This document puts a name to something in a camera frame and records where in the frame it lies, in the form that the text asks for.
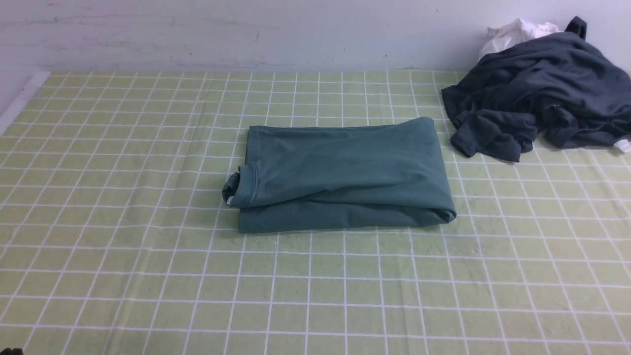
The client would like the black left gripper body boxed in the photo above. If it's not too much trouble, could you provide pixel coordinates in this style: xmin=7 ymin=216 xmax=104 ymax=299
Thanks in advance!
xmin=0 ymin=348 xmax=23 ymax=355

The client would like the green long-sleeved shirt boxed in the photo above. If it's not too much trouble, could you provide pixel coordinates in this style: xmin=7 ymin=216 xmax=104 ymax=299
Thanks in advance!
xmin=222 ymin=117 xmax=457 ymax=234

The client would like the green checkered tablecloth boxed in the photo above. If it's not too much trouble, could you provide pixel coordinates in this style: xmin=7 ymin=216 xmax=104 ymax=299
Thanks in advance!
xmin=0 ymin=69 xmax=631 ymax=355

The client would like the white crumpled cloth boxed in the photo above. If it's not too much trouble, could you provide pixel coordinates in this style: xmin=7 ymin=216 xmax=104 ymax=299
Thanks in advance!
xmin=478 ymin=18 xmax=561 ymax=61

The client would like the dark grey crumpled garment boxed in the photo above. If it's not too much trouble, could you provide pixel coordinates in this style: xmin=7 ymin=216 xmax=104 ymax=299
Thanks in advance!
xmin=441 ymin=17 xmax=631 ymax=162

